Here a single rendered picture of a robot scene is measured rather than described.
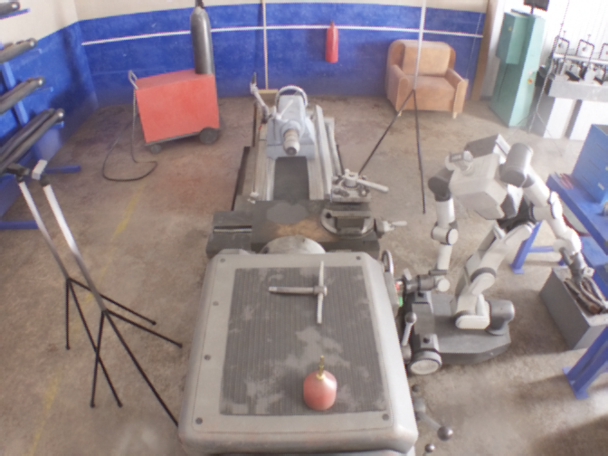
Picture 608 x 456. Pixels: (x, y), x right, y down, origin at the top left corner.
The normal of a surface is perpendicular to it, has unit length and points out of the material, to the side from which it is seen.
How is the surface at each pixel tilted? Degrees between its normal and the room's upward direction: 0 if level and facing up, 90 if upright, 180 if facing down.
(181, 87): 90
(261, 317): 0
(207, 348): 0
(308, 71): 90
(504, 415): 0
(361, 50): 90
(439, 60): 94
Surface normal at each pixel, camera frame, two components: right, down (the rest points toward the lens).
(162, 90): 0.37, 0.59
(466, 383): 0.00, -0.77
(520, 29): 0.03, 0.64
